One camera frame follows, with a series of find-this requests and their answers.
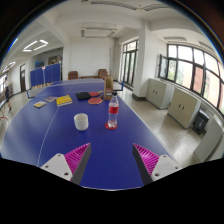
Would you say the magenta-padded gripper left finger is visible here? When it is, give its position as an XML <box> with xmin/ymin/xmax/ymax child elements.
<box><xmin>39</xmin><ymin>142</ymin><xmax>92</xmax><ymax>185</ymax></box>

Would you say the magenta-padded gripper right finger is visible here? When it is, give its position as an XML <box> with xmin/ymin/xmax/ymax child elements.
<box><xmin>131</xmin><ymin>142</ymin><xmax>183</xmax><ymax>186</ymax></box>

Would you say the clear red-labelled water bottle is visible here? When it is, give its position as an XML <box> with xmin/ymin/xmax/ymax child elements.
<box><xmin>107</xmin><ymin>91</ymin><xmax>120</xmax><ymax>130</ymax></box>

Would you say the white mug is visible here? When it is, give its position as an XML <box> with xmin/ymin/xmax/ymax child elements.
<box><xmin>73</xmin><ymin>112</ymin><xmax>90</xmax><ymax>132</ymax></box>

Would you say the yellow book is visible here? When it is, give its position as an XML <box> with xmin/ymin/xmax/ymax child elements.
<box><xmin>55</xmin><ymin>94</ymin><xmax>74</xmax><ymax>107</ymax></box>

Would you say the beige two-door cabinet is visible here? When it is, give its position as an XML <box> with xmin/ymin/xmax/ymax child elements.
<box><xmin>167</xmin><ymin>87</ymin><xmax>202</xmax><ymax>130</ymax></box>
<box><xmin>145</xmin><ymin>77</ymin><xmax>174</xmax><ymax>110</ymax></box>
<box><xmin>192</xmin><ymin>116</ymin><xmax>224</xmax><ymax>164</ymax></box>

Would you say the black pouch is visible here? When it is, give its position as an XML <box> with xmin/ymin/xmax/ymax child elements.
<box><xmin>75</xmin><ymin>91</ymin><xmax>92</xmax><ymax>101</ymax></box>

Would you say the black bin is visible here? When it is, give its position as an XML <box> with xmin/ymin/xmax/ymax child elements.
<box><xmin>192</xmin><ymin>109</ymin><xmax>210</xmax><ymax>135</ymax></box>

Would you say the small yellow booklet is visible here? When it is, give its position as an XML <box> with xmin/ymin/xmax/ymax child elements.
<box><xmin>33</xmin><ymin>100</ymin><xmax>48</xmax><ymax>109</ymax></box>

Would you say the grey notebook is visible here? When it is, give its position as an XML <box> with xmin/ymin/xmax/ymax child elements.
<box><xmin>44</xmin><ymin>95</ymin><xmax>58</xmax><ymax>103</ymax></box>

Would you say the table tennis net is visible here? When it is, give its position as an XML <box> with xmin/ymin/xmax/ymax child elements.
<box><xmin>26</xmin><ymin>80</ymin><xmax>125</xmax><ymax>99</ymax></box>

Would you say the brown armchair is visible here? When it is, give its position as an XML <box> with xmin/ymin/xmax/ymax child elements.
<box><xmin>97</xmin><ymin>68</ymin><xmax>109</xmax><ymax>80</ymax></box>
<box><xmin>67</xmin><ymin>70</ymin><xmax>79</xmax><ymax>80</ymax></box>

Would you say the folded blue tennis table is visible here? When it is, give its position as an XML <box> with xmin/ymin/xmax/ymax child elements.
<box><xmin>30</xmin><ymin>62</ymin><xmax>62</xmax><ymax>88</ymax></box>

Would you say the person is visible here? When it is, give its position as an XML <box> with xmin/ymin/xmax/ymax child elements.
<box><xmin>3</xmin><ymin>77</ymin><xmax>13</xmax><ymax>113</ymax></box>

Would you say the dark brown door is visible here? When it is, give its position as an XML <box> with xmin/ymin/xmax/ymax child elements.
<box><xmin>19</xmin><ymin>63</ymin><xmax>27</xmax><ymax>93</ymax></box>

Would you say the wide dark-framed window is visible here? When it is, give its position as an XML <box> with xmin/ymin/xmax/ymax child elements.
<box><xmin>158</xmin><ymin>44</ymin><xmax>224</xmax><ymax>114</ymax></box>

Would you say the tall dark-framed window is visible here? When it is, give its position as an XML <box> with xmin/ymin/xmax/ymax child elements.
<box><xmin>120</xmin><ymin>39</ymin><xmax>139</xmax><ymax>87</ymax></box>

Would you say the group of ceiling lights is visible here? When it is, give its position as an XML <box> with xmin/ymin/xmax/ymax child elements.
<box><xmin>0</xmin><ymin>39</ymin><xmax>50</xmax><ymax>74</ymax></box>

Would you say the ceiling air conditioner unit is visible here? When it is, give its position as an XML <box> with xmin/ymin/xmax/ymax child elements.
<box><xmin>80</xmin><ymin>27</ymin><xmax>118</xmax><ymax>39</ymax></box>

